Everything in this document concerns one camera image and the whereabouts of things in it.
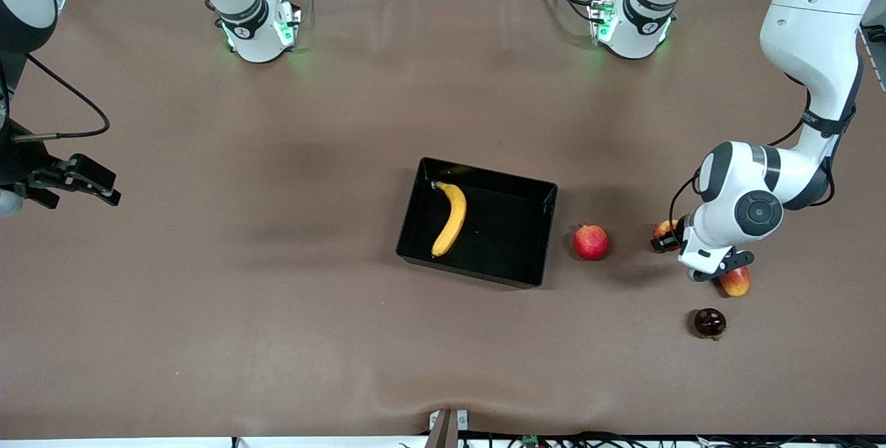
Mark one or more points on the red pomegranate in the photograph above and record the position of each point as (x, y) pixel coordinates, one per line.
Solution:
(591, 243)

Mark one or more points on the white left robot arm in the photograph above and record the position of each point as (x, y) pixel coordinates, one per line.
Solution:
(810, 39)

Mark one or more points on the red yellow apple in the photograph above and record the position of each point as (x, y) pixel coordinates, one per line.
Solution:
(664, 228)

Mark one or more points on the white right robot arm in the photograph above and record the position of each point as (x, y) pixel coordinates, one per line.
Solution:
(256, 32)

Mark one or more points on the small green circuit board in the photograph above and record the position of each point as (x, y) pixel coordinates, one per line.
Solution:
(530, 440)

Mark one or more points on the metal camera mount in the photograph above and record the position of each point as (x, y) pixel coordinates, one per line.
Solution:
(443, 431)

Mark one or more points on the brown table mat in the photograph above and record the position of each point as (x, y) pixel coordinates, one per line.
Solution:
(208, 296)

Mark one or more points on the yellow banana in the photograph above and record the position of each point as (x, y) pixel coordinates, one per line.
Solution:
(457, 216)

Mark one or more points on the red yellow mango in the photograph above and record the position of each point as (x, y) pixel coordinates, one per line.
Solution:
(738, 284)

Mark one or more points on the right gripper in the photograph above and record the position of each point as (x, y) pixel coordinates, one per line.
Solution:
(15, 160)

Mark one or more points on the black plastic box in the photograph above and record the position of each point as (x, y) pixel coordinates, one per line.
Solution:
(505, 233)

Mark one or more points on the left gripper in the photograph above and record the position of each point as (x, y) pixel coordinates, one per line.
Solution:
(668, 242)

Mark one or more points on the dark purple mangosteen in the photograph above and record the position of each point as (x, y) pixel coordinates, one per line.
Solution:
(710, 322)

